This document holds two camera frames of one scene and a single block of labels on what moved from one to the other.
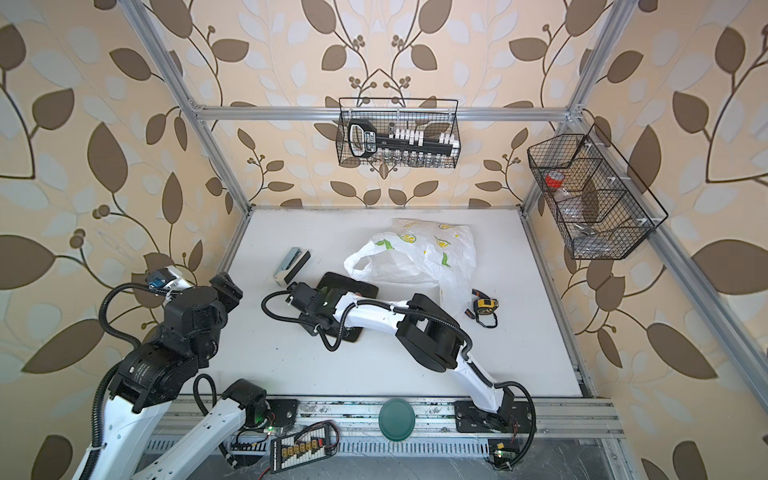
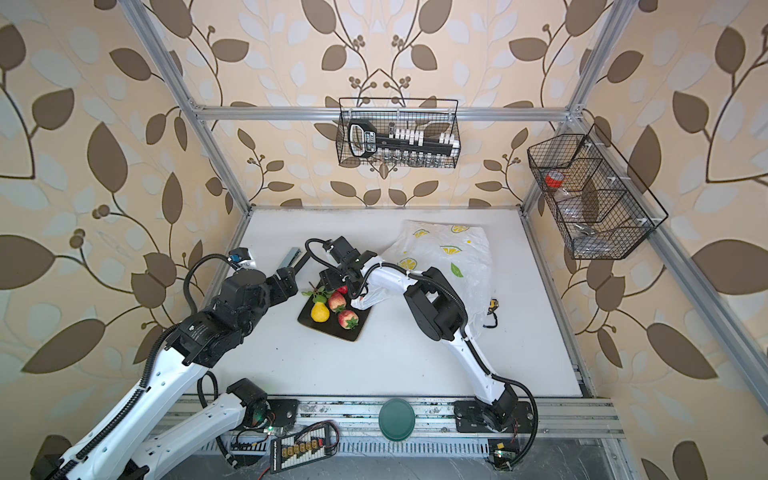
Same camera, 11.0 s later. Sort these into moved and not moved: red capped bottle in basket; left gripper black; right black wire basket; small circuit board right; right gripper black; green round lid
Moved: left gripper black; right gripper black
Not moved: right black wire basket; red capped bottle in basket; small circuit board right; green round lid
